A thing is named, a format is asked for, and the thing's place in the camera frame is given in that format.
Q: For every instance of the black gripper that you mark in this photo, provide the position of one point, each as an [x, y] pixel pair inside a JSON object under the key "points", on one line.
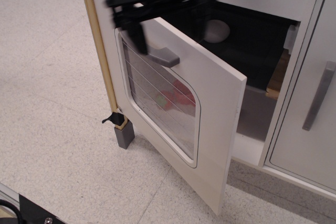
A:
{"points": [[128, 14]]}

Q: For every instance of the white oven door with window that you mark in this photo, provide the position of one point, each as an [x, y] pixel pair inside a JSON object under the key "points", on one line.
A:
{"points": [[196, 141]]}

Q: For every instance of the grey oven tray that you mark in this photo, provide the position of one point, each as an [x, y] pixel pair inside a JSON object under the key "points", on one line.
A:
{"points": [[255, 43]]}

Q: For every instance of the white toy egg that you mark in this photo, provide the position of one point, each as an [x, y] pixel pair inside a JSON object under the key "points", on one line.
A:
{"points": [[216, 31]]}

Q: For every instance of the red toy cup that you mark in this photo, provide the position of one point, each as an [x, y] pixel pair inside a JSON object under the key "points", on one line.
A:
{"points": [[182, 95]]}

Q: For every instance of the red toy strawberry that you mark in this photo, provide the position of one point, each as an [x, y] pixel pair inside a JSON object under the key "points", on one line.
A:
{"points": [[165, 99]]}

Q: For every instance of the black clamp on leg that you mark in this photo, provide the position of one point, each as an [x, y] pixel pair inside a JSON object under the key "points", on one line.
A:
{"points": [[116, 118]]}

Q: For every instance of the white toy kitchen cabinet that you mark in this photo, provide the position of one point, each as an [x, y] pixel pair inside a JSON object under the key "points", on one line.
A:
{"points": [[262, 111]]}

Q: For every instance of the grey cabinet leg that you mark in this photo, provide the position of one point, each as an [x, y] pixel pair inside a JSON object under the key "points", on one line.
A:
{"points": [[125, 136]]}

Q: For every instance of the white cupboard door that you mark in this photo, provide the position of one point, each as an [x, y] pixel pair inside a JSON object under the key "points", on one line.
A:
{"points": [[310, 155]]}

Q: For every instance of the grey metal cupboard handle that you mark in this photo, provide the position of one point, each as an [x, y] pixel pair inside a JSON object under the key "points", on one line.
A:
{"points": [[320, 94]]}

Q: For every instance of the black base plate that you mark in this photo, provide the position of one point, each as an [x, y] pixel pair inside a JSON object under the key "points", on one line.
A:
{"points": [[33, 213]]}

